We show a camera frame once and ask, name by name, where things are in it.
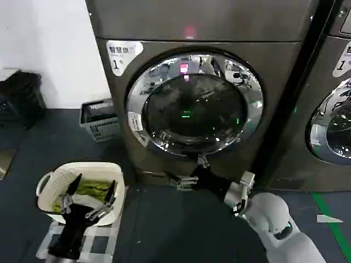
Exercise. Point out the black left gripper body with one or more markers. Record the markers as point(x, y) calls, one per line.
point(72, 230)

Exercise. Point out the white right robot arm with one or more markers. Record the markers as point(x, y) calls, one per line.
point(270, 212)

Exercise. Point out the round glass dryer door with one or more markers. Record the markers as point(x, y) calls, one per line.
point(334, 137)
point(192, 109)

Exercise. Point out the white plastic laundry basket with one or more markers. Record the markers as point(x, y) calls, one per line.
point(90, 171)

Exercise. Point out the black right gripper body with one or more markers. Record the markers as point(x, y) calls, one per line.
point(209, 179)

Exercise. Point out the green floor tape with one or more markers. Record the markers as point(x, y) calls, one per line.
point(333, 227)

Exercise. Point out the white cloth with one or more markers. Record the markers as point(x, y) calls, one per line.
point(87, 201)

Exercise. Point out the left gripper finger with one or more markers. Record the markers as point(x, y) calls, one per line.
point(72, 189)
point(109, 194)

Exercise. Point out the white paper scrap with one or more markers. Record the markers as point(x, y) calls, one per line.
point(327, 218)

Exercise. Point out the grey dryer with red light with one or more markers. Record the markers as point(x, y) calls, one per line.
point(219, 22)

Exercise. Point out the grey checkered floor mat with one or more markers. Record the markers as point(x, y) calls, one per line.
point(96, 241)

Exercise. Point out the white number label sticker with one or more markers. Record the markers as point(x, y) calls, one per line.
point(342, 60)
point(120, 54)

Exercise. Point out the green cloth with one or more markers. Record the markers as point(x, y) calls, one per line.
point(91, 187)

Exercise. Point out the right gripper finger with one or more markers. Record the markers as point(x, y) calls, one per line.
point(203, 161)
point(185, 181)

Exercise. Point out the grey slatted plastic basket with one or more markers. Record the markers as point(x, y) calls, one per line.
point(101, 130)

